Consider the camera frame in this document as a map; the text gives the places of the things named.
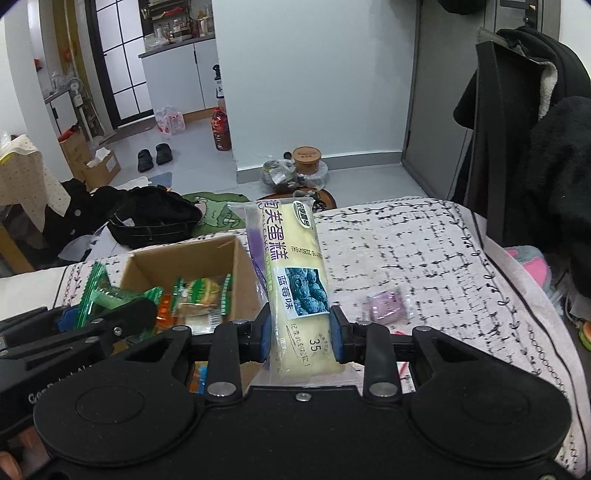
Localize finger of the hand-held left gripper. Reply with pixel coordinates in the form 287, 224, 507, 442
0, 305, 80, 335
58, 298, 160, 346

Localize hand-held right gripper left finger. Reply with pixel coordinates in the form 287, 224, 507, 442
111, 302, 274, 401

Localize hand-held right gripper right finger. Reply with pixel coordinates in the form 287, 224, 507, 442
330, 305, 481, 401

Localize green snack packet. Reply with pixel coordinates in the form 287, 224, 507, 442
76, 261, 164, 330

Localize pale yellow cake packet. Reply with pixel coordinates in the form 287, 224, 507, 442
228, 198, 346, 386

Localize brown cardboard box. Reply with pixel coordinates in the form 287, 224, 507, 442
119, 234, 273, 365

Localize person's left hand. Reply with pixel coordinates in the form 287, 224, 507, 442
0, 450, 24, 480

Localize white mattress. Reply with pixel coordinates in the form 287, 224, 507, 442
0, 265, 70, 324

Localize purple snack packet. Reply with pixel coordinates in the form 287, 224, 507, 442
362, 286, 414, 326

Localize green-trimmed snack packet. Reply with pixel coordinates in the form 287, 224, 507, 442
173, 274, 234, 319

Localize orange blue snack packet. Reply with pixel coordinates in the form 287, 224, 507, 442
188, 362, 211, 394

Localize white papers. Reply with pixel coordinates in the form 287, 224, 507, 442
58, 222, 134, 264

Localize black bag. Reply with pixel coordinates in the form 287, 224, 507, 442
107, 185, 204, 247

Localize white black patterned blanket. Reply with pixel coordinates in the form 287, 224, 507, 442
53, 196, 583, 476

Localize black clothing pile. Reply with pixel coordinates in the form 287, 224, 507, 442
44, 178, 134, 259

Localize green frog rug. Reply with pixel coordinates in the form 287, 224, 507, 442
181, 191, 247, 238

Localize orange round rug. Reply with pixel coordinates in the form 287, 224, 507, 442
295, 187, 338, 210

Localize small open cardboard box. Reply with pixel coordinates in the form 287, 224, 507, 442
82, 148, 122, 191

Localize clear plastic bag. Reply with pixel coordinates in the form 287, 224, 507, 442
295, 161, 329, 190

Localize large floor cardboard box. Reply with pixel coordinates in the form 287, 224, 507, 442
58, 131, 90, 178

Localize brown instant noodle cup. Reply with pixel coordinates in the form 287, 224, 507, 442
292, 146, 322, 175

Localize pink plush toy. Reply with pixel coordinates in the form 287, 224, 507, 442
503, 244, 557, 294

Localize red oil bottle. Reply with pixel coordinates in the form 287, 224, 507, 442
211, 107, 232, 152

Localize pink plastic-wrapped pack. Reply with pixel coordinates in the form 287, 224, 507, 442
154, 106, 186, 134

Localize low white cabinet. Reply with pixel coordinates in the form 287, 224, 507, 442
44, 90, 81, 137

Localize white standing fan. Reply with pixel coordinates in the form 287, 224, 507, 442
67, 78, 93, 139

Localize white kitchen cabinet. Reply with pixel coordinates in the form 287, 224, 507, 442
139, 37, 220, 116

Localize black hanging coat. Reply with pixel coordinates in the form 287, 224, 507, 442
452, 27, 591, 259

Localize black spray bottle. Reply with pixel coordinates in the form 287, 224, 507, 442
212, 65, 228, 110

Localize black-framed sliding door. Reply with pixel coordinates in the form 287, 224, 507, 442
85, 0, 155, 127

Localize grey door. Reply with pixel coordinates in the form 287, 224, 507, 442
401, 0, 561, 199

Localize black fleece garment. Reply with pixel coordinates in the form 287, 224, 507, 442
517, 95, 591, 296

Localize kitchen shelf with bottles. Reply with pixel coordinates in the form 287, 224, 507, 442
141, 0, 215, 47

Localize dark hanging garment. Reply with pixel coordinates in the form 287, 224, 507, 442
436, 0, 488, 14

